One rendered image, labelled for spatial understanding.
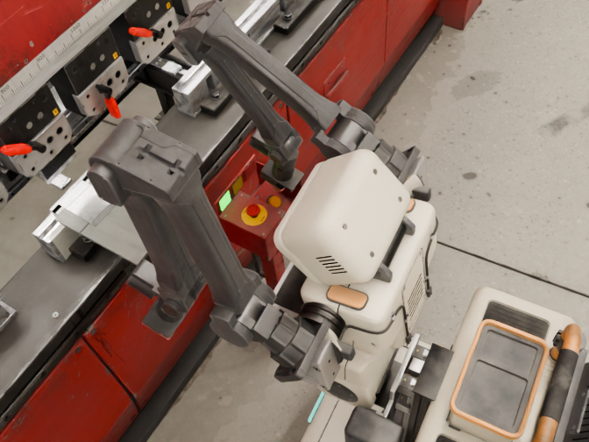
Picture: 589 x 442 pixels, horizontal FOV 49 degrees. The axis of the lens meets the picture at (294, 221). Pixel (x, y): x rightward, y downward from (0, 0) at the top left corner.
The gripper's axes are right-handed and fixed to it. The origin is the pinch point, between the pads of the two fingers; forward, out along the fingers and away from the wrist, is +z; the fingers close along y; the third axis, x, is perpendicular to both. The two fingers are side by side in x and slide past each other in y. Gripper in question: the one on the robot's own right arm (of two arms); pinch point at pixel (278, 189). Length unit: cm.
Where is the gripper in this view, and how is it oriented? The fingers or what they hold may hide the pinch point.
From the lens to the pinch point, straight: 182.4
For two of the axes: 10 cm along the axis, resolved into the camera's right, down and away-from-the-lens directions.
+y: -8.5, -5.2, 1.3
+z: -1.4, 4.6, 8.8
